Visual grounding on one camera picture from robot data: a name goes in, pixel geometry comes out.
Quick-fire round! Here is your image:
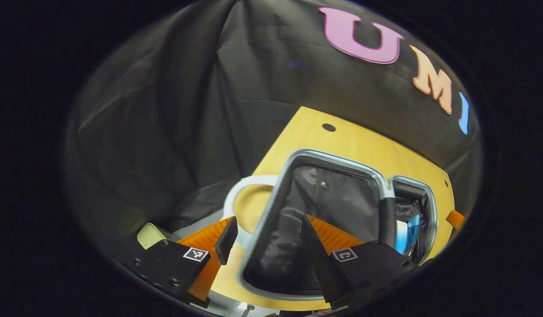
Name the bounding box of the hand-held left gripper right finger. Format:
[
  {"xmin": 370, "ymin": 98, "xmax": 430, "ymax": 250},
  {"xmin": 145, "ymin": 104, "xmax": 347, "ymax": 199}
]
[{"xmin": 301, "ymin": 214, "xmax": 417, "ymax": 311}]

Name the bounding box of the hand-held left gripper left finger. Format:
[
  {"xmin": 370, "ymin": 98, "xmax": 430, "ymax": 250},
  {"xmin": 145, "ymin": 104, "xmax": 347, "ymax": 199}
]
[{"xmin": 122, "ymin": 216, "xmax": 239, "ymax": 309}]

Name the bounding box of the blue skin care bottle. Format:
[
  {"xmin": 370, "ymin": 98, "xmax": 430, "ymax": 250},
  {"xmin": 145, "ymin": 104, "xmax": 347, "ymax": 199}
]
[{"xmin": 406, "ymin": 214, "xmax": 421, "ymax": 257}]

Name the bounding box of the light blue suitcase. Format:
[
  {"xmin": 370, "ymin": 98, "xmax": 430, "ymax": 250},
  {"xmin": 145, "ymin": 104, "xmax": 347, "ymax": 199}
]
[{"xmin": 223, "ymin": 149, "xmax": 439, "ymax": 302}]

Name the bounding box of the beige box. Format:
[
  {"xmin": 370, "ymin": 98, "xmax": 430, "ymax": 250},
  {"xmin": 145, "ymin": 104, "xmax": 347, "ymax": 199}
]
[{"xmin": 137, "ymin": 222, "xmax": 175, "ymax": 250}]

